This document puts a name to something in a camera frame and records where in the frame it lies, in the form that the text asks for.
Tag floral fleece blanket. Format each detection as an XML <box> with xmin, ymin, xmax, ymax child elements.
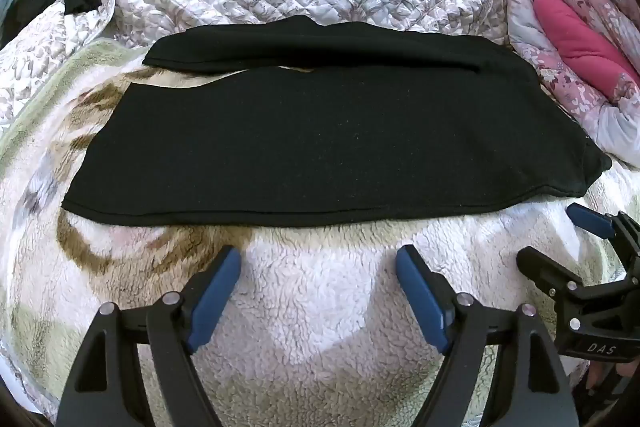
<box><xmin>0</xmin><ymin>38</ymin><xmax>640</xmax><ymax>427</ymax></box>

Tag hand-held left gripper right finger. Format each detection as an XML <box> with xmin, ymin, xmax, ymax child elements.
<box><xmin>395</xmin><ymin>245</ymin><xmax>581</xmax><ymax>427</ymax></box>

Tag pink floral comforter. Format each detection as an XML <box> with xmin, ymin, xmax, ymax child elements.
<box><xmin>502</xmin><ymin>0</ymin><xmax>640</xmax><ymax>168</ymax></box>

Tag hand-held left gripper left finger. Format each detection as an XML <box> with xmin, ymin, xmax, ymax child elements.
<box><xmin>55</xmin><ymin>245</ymin><xmax>243</xmax><ymax>427</ymax></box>

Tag person's right hand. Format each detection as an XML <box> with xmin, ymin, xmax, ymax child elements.
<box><xmin>587</xmin><ymin>359</ymin><xmax>638</xmax><ymax>390</ymax></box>

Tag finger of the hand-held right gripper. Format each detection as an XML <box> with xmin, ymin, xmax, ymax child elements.
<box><xmin>516</xmin><ymin>247</ymin><xmax>601</xmax><ymax>324</ymax></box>
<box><xmin>566</xmin><ymin>203</ymin><xmax>640</xmax><ymax>273</ymax></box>

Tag black pants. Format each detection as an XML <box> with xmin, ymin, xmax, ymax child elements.
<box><xmin>61</xmin><ymin>14</ymin><xmax>613</xmax><ymax>228</ymax></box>

